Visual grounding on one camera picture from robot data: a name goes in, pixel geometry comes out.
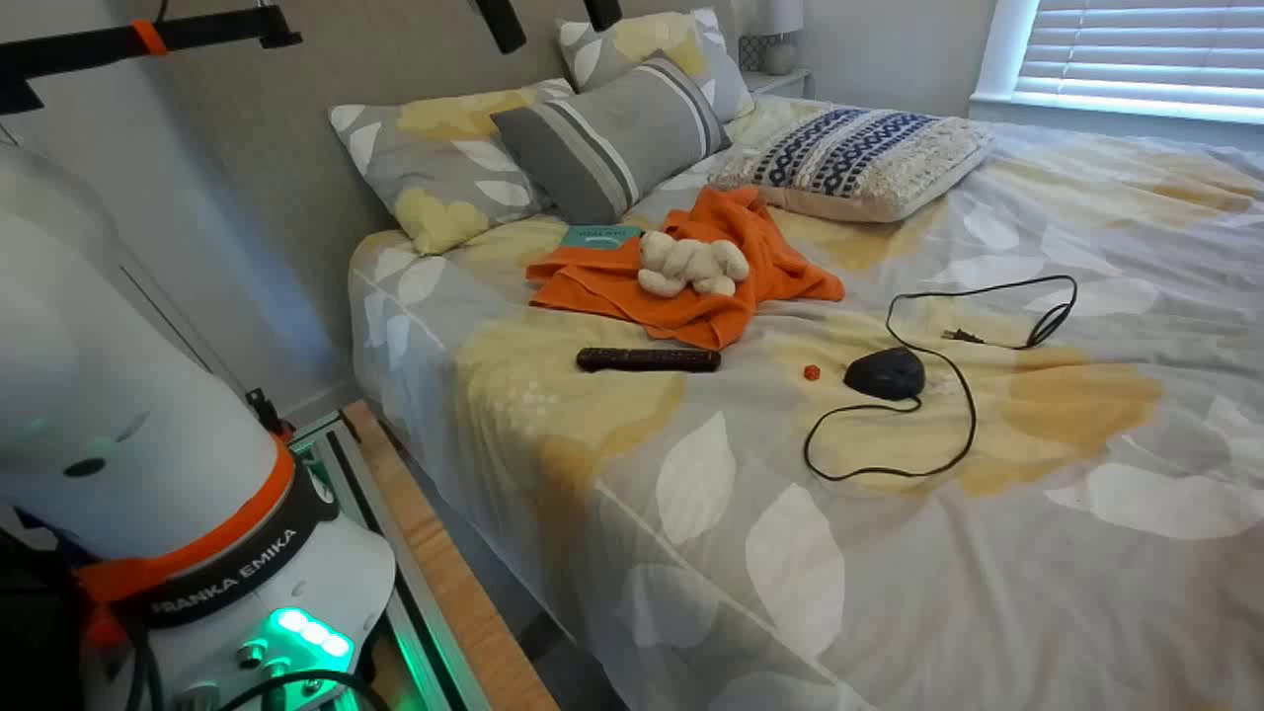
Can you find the white stuffed toy dog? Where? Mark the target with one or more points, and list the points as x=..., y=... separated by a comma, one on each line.
x=684, y=261

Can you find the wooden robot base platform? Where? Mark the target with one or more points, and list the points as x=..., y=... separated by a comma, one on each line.
x=447, y=568

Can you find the white Franka Panda arm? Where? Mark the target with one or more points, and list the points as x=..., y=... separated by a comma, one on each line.
x=143, y=436

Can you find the grey yellow leaf pillow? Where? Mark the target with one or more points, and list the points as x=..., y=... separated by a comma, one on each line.
x=618, y=45
x=421, y=158

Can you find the grey striped pillow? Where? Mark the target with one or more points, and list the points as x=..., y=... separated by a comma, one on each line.
x=608, y=142

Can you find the grey table lamp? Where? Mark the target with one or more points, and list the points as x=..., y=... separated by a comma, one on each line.
x=776, y=34

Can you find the grey nightstand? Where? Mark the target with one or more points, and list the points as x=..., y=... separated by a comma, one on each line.
x=779, y=83

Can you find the orange cloth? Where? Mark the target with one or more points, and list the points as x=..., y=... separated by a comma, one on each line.
x=738, y=224

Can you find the blue patterned woven pillow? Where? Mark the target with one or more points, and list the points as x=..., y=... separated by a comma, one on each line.
x=855, y=158

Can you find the black remote control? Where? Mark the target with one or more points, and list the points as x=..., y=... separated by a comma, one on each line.
x=646, y=357

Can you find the small orange object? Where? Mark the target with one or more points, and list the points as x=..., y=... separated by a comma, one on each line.
x=810, y=371

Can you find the black computer mouse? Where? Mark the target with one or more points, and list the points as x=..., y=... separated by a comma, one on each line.
x=885, y=371

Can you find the white window blinds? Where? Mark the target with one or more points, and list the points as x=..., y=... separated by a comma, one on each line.
x=1147, y=45

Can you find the leaf print bedspread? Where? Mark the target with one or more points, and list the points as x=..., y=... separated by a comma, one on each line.
x=791, y=568

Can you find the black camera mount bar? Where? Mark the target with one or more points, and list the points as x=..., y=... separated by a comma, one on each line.
x=132, y=40

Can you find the white window frame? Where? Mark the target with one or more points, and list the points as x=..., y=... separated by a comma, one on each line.
x=1001, y=66

